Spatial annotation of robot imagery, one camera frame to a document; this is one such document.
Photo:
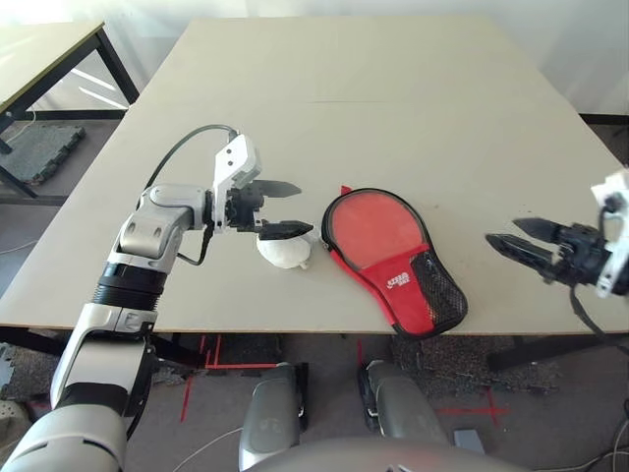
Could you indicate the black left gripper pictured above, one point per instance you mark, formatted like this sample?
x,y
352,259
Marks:
x,y
243,209

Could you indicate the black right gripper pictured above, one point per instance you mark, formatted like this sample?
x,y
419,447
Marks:
x,y
582,253

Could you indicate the silver right robot leg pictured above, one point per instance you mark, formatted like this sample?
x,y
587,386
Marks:
x,y
403,408

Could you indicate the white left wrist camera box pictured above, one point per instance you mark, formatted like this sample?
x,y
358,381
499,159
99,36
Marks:
x,y
236,157

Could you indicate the grey foam floor mat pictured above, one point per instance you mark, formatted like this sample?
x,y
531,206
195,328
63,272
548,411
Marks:
x,y
39,152

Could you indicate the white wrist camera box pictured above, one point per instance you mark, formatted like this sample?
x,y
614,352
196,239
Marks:
x,y
236,157
616,268

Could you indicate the side table with black frame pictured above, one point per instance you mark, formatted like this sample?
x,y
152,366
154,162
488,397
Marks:
x,y
118,69

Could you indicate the silver robot leg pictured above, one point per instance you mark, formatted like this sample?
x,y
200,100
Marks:
x,y
403,408
270,418

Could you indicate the red ping-pong paddle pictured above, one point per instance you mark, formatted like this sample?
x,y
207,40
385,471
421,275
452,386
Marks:
x,y
368,226

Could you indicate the black red paddle case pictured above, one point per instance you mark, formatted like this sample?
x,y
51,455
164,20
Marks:
x,y
398,295

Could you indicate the grey robot torso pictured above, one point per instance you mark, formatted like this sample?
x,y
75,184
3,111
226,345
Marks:
x,y
373,457

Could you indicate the grey blue foot pedal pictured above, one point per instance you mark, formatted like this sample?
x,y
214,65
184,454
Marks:
x,y
469,441

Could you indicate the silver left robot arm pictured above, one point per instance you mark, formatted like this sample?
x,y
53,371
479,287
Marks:
x,y
147,231

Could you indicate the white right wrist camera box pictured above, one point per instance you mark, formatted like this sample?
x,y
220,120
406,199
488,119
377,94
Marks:
x,y
616,268

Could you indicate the silver left robot leg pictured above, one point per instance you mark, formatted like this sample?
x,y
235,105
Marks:
x,y
270,418

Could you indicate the dark speckled carpet tile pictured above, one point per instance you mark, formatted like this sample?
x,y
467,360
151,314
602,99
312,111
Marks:
x,y
442,364

